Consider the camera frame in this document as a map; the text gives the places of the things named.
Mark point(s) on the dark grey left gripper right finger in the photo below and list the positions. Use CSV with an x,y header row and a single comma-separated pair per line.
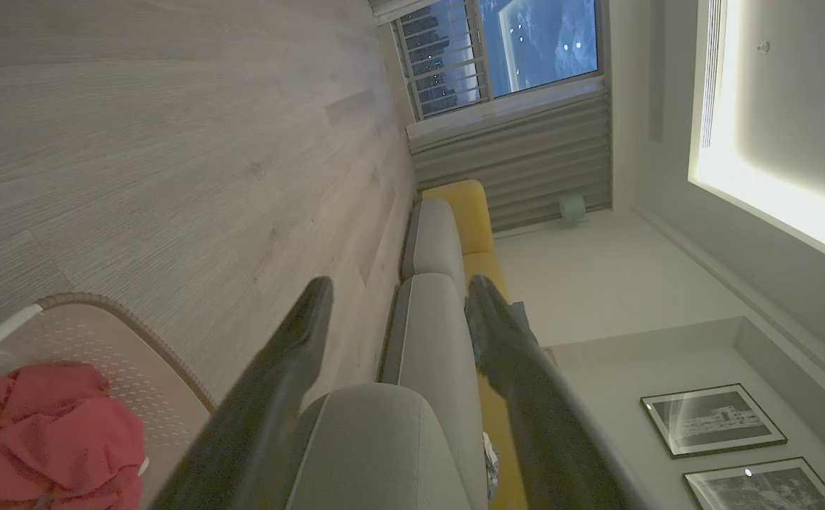
x,y
547,439

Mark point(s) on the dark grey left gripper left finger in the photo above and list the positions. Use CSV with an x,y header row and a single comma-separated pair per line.
x,y
256,425

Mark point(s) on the red garment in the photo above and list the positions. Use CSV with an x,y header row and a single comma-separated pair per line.
x,y
51,439

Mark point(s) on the grey sofa cushion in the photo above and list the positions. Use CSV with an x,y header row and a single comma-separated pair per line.
x,y
430,340

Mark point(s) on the small patterned item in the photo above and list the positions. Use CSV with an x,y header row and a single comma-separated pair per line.
x,y
491,464

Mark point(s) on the dark blue-grey pillow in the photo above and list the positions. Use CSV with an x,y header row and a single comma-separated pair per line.
x,y
525,322

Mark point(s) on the beige perforated laundry basket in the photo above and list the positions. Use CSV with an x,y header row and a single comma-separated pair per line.
x,y
129,354

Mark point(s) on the black framed monochrome picture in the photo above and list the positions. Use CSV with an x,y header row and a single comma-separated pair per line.
x,y
713,419
763,489

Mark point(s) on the pale green round device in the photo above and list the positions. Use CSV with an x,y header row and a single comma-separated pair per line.
x,y
573,209

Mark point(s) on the grey pleated blind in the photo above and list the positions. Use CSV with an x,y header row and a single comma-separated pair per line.
x,y
525,163

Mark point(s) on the recessed ceiling light panel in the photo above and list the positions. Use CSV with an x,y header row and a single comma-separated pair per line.
x,y
787,142

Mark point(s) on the white window guard railing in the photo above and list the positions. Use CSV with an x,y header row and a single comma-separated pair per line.
x,y
440,64

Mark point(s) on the white ceiling air vent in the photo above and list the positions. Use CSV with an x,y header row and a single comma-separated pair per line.
x,y
712,71

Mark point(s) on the window with white frame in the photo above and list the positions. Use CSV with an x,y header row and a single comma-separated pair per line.
x,y
547,42

